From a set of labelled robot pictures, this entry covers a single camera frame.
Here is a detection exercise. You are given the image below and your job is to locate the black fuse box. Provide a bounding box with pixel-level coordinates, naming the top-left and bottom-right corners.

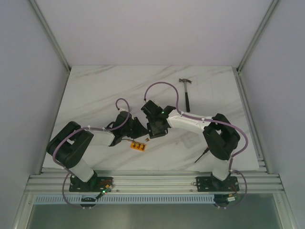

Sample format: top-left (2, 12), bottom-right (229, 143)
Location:
top-left (147, 123), bottom-right (168, 139)

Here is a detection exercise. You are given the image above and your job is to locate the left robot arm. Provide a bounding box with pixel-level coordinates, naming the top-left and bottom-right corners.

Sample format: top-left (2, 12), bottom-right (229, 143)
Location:
top-left (46, 110), bottom-right (149, 192)

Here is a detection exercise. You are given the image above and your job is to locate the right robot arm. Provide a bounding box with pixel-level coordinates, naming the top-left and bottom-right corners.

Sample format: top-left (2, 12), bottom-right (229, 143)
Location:
top-left (141, 100), bottom-right (240, 190)

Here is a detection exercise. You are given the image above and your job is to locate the orange terminal block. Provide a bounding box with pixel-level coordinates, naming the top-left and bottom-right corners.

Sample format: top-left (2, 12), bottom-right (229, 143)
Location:
top-left (130, 141), bottom-right (146, 152)

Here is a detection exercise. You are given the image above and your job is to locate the claw hammer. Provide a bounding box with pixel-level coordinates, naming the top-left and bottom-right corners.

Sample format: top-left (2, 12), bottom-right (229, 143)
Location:
top-left (179, 78), bottom-right (192, 113)

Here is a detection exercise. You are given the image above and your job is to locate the orange handled screwdriver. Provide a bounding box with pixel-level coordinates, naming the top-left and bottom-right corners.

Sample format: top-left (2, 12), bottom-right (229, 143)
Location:
top-left (194, 148), bottom-right (209, 163)

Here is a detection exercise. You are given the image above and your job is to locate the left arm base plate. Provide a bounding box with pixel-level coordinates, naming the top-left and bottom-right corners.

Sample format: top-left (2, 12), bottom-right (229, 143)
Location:
top-left (69, 177), bottom-right (113, 192)

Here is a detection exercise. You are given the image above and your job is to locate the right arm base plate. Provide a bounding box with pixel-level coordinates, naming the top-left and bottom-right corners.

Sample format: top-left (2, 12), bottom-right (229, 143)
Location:
top-left (194, 176), bottom-right (240, 192)

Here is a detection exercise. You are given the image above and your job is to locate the aluminium rail frame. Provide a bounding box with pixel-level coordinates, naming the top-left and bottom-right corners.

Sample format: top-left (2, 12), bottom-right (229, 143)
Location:
top-left (25, 169), bottom-right (284, 194)

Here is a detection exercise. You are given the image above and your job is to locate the white cable duct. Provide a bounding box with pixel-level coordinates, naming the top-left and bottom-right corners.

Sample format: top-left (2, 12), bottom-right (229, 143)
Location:
top-left (33, 194), bottom-right (240, 205)

